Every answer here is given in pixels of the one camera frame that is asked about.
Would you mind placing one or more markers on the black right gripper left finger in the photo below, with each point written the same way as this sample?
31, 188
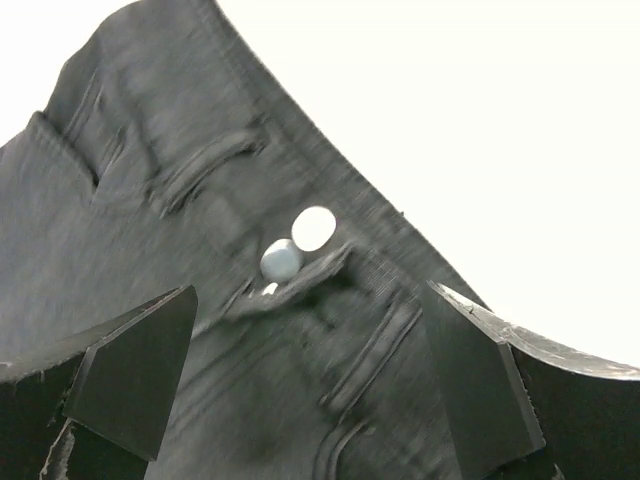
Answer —
96, 405

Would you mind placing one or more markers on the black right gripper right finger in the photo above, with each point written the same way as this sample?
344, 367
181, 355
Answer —
522, 406

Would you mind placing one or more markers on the black trousers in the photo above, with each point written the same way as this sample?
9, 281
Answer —
168, 155

